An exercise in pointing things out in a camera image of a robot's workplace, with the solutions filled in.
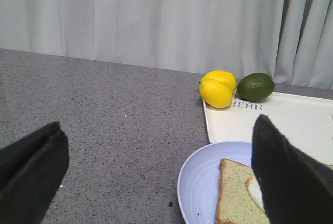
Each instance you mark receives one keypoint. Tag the green lime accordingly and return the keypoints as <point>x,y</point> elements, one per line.
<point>255,87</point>

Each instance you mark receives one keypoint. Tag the yellow lemon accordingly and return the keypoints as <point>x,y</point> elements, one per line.
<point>216,93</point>
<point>224,77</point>

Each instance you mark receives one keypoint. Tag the white curtain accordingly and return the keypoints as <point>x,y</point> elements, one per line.
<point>291,40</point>

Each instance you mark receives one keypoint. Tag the toast bread slice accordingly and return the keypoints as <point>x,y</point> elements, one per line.
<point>235,204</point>

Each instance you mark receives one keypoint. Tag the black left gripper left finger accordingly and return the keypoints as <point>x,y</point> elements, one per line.
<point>32,170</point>

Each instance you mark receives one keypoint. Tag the white rectangular tray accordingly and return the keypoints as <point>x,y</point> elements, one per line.
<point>305,121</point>

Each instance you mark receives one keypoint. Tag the rear yellow lemon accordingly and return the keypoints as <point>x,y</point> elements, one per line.
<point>224,77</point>

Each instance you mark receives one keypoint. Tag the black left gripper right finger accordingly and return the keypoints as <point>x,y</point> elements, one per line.
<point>295,187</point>

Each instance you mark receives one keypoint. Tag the fried egg toy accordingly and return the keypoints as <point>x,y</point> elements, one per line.
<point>255,191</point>

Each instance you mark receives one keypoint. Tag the front yellow lemon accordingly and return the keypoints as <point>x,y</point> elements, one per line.
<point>216,93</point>

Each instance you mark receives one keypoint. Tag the light blue round plate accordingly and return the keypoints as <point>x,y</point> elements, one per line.
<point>198,180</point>

